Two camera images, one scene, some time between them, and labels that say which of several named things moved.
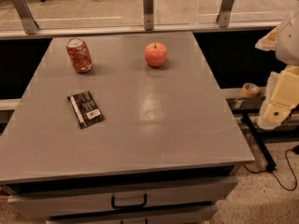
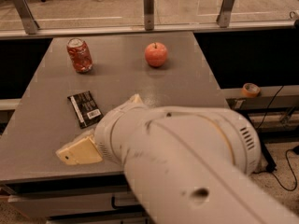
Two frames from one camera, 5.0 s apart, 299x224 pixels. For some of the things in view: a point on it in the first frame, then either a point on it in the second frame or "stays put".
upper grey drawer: [29, 205] stays put
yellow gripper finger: [268, 42] → [135, 99]
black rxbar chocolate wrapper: [85, 110] stays put
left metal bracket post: [28, 21] stays put
